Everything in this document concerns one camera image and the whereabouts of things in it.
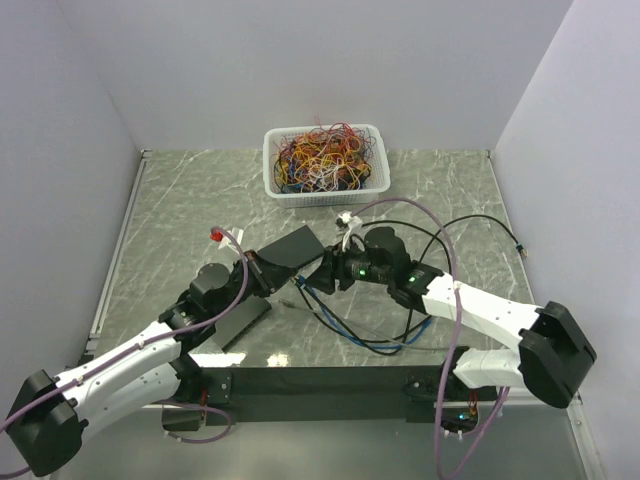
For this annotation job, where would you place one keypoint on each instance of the black network switch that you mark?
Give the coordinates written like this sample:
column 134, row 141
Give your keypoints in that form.
column 239, row 321
column 295, row 250

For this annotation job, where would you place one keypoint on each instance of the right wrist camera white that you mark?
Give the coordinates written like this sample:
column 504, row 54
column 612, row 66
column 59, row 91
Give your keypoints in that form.
column 350, row 224

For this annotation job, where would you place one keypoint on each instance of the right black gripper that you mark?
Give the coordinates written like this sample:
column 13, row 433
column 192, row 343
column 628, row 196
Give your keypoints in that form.
column 331, row 268

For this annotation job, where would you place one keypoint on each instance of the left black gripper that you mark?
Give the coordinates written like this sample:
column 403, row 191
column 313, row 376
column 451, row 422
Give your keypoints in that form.
column 268, row 275

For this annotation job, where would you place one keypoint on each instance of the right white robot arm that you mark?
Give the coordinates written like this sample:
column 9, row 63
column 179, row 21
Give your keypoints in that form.
column 542, row 348

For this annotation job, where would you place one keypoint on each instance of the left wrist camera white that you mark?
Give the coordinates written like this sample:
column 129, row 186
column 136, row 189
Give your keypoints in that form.
column 226, row 248

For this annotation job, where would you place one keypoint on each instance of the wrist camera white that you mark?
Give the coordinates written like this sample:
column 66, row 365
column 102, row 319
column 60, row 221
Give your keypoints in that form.
column 350, row 224
column 226, row 248

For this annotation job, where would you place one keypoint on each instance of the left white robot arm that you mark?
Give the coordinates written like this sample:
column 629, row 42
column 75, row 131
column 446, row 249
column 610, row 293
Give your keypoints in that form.
column 52, row 416

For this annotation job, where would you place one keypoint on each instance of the aluminium frame rail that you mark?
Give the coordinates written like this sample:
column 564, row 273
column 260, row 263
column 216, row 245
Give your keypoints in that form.
column 108, row 285

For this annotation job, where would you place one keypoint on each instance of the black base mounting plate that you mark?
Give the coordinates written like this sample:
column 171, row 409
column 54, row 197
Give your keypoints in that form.
column 288, row 394

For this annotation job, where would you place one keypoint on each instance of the white plastic basket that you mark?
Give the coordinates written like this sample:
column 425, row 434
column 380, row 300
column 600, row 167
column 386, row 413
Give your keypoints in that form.
column 325, row 165

